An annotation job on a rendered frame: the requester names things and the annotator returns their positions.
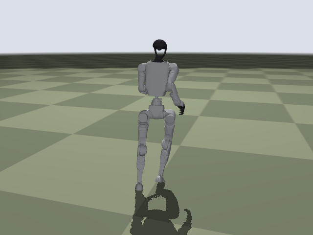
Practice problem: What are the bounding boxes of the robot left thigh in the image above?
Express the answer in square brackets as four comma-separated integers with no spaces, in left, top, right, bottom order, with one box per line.
[138,109,149,155]

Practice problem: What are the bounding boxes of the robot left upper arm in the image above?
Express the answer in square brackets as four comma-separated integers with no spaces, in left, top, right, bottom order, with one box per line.
[137,63,147,92]

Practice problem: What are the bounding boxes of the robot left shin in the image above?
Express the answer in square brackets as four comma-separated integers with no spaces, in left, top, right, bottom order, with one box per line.
[137,145,145,183]

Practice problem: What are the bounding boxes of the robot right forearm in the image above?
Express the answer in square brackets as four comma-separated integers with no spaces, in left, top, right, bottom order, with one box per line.
[169,83,184,107]

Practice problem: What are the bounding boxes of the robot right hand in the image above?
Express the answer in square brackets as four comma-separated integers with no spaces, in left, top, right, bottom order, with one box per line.
[178,105,185,115]

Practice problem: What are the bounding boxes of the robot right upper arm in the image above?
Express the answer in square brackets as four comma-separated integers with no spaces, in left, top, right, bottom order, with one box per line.
[165,63,179,92]

